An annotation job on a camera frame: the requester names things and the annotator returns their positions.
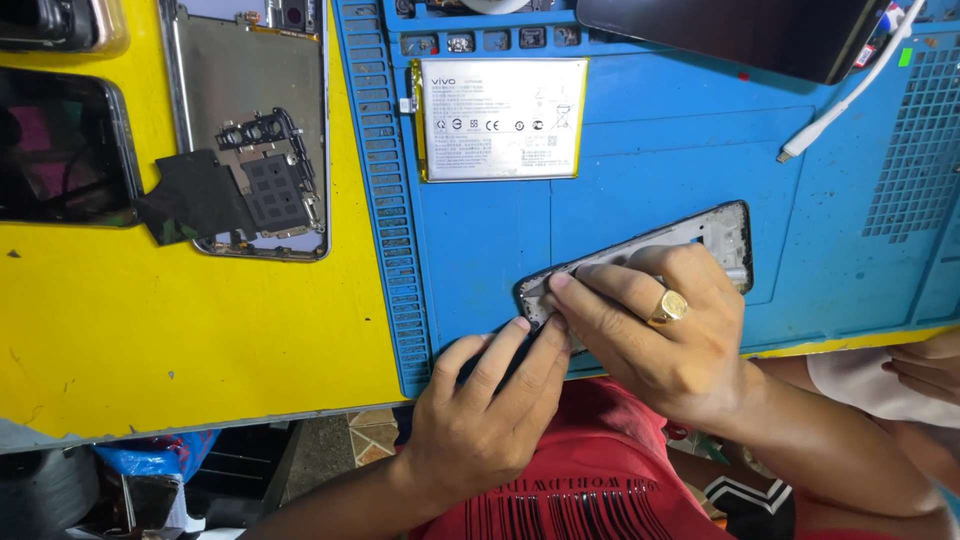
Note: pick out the person's left hand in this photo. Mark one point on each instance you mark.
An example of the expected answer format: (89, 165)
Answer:
(480, 427)

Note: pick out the person's right hand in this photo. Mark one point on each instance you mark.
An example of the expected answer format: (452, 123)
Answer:
(690, 360)

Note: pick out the black phone frame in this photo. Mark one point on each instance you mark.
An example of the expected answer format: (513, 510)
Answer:
(712, 229)

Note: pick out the silver metal tweezers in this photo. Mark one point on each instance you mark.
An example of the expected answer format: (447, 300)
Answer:
(536, 289)

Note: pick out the person's red printed shirt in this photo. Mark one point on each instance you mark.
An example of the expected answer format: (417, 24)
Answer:
(592, 480)

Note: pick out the black shorts with white stripes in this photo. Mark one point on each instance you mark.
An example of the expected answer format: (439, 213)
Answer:
(750, 506)

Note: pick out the blue silicone repair mat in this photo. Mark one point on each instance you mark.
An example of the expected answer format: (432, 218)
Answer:
(675, 165)

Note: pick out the black crate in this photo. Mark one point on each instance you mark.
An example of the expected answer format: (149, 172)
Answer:
(240, 465)

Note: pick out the white phone battery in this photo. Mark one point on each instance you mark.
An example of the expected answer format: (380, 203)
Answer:
(499, 120)

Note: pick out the black shield plate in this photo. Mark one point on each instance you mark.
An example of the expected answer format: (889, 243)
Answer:
(276, 193)

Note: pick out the blue plastic bag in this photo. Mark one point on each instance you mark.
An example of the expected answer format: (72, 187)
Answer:
(154, 454)

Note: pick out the black phone screen panel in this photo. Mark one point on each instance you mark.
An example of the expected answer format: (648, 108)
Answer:
(735, 34)

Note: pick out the small metal phone part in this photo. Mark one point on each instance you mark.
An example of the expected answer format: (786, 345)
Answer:
(421, 45)
(460, 43)
(532, 37)
(567, 36)

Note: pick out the black graphite sheet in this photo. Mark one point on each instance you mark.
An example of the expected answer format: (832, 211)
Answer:
(191, 195)

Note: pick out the green sticker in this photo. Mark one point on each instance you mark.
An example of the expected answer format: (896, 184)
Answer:
(905, 57)

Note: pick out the white tape roll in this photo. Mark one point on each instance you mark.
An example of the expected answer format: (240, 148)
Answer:
(495, 6)

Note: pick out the opened silver-framed phone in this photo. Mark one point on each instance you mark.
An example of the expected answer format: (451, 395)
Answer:
(240, 82)

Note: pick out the black phone with dark screen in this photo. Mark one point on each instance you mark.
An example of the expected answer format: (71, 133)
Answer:
(60, 146)

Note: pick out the phone in clear case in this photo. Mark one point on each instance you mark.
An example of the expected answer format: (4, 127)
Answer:
(52, 22)

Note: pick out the black camera bracket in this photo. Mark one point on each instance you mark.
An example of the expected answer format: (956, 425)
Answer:
(259, 129)

